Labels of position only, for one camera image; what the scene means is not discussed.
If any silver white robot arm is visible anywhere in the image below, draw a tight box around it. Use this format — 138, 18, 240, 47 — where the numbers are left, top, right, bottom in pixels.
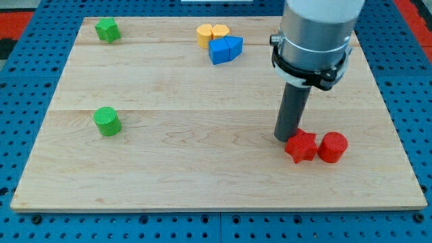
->
269, 0, 365, 90

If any wooden board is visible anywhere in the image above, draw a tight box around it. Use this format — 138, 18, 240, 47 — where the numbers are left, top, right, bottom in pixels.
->
10, 17, 427, 213

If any blue cube block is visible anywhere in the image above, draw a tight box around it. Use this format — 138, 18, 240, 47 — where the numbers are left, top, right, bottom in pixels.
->
209, 38, 230, 65

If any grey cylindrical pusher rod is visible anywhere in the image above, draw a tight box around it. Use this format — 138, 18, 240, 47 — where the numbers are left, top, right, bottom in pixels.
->
274, 83, 311, 142

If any blue triangle block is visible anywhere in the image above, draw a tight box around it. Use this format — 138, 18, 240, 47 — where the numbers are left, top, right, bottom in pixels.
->
223, 36, 243, 61

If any red star block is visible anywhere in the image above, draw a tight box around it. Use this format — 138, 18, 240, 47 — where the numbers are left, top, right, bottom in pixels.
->
285, 128, 318, 164

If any yellow heart block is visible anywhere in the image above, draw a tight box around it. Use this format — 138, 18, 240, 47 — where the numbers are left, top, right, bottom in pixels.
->
196, 24, 213, 49

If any yellow hexagon block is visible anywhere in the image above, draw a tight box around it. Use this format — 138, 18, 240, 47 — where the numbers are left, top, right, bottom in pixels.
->
211, 24, 230, 40

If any green cylinder block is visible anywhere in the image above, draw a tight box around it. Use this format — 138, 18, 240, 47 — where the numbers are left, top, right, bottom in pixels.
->
93, 107, 122, 136

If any red cylinder block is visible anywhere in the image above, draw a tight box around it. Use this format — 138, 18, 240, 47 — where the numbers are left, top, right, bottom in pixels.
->
317, 132, 348, 163

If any green star block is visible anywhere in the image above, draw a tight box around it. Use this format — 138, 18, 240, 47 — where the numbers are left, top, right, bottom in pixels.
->
95, 18, 122, 43

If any black clamp ring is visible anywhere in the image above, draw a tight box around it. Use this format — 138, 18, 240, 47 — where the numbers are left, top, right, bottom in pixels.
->
271, 43, 350, 92

